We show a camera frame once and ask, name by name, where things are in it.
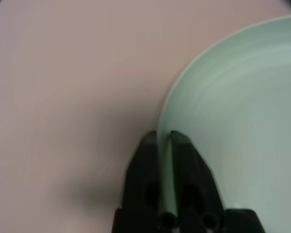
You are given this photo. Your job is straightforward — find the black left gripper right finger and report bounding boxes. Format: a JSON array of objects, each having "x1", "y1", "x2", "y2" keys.
[{"x1": 169, "y1": 130, "x2": 226, "y2": 215}]

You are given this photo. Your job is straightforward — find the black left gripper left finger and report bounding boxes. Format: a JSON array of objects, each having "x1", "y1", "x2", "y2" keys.
[{"x1": 121, "y1": 130, "x2": 166, "y2": 215}]

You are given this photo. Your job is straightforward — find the mint green plate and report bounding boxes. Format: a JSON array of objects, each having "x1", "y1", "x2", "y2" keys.
[{"x1": 157, "y1": 13, "x2": 291, "y2": 233}]

